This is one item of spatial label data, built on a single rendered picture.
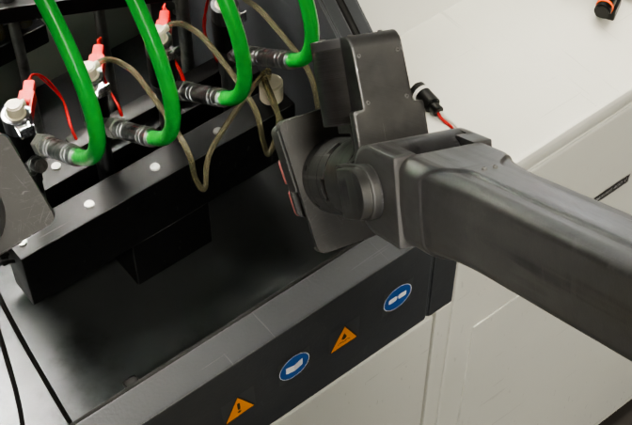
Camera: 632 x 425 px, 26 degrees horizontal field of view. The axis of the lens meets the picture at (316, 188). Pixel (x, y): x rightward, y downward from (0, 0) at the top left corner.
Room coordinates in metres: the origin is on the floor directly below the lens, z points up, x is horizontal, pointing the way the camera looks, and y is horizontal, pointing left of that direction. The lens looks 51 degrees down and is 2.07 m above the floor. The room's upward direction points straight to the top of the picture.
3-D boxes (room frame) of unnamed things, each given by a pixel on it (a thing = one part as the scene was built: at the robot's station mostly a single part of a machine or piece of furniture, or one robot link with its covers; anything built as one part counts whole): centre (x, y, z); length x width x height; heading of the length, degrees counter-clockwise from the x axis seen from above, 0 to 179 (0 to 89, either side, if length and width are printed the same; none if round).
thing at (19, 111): (0.86, 0.28, 1.12); 0.02 x 0.02 x 0.03
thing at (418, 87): (0.96, -0.14, 0.99); 0.12 x 0.02 x 0.02; 32
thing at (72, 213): (0.94, 0.19, 0.91); 0.34 x 0.10 x 0.15; 128
